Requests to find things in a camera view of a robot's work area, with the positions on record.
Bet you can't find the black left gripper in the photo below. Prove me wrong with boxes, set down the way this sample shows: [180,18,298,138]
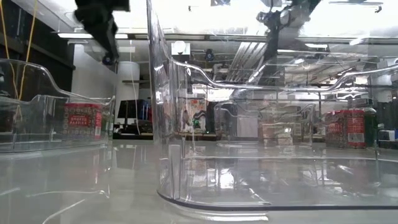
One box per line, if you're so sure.
[73,0,131,58]

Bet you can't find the large clear plastic bin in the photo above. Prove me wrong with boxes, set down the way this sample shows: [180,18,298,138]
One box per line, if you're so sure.
[147,0,398,222]

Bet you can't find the long ceiling light fixture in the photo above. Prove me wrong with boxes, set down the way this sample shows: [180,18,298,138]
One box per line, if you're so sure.
[57,32,129,40]

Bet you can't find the white cylindrical tank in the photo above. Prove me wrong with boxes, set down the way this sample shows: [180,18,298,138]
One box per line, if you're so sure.
[116,60,141,114]

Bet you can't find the white square lamp fixture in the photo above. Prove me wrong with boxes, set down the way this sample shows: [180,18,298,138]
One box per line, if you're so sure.
[170,40,191,57]

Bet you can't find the clear plastic bin left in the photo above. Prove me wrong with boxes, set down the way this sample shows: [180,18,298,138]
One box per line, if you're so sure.
[0,58,116,153]

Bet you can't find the colourful printed poster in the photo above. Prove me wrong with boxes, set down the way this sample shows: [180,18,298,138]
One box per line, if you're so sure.
[183,99,208,133]

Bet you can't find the white slatted ceiling vent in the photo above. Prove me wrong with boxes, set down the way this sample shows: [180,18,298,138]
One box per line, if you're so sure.
[225,42,271,84]

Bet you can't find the small clear plastic bin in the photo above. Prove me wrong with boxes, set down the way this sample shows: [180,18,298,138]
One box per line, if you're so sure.
[213,101,315,147]

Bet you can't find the white and blue box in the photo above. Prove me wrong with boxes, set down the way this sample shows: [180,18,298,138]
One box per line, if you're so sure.
[377,129,398,142]

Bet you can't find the white hanging cord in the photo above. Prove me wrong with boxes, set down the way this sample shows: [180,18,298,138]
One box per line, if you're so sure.
[129,39,141,135]

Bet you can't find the black overhead bracket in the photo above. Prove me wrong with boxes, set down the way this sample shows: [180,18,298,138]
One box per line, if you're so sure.
[328,1,384,14]

